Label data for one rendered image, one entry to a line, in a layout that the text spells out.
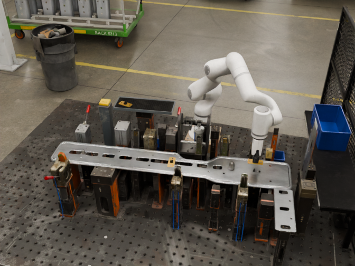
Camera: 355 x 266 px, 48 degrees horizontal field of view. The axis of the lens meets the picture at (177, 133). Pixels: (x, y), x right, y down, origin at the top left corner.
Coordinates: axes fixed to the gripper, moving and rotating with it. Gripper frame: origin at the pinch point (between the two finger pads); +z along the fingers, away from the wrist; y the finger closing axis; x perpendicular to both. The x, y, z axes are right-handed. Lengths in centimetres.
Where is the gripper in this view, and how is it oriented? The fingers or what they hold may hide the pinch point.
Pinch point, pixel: (255, 158)
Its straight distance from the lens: 223.4
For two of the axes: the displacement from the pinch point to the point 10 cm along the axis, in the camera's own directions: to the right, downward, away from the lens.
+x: 9.9, 0.9, -1.4
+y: -1.7, 5.8, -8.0
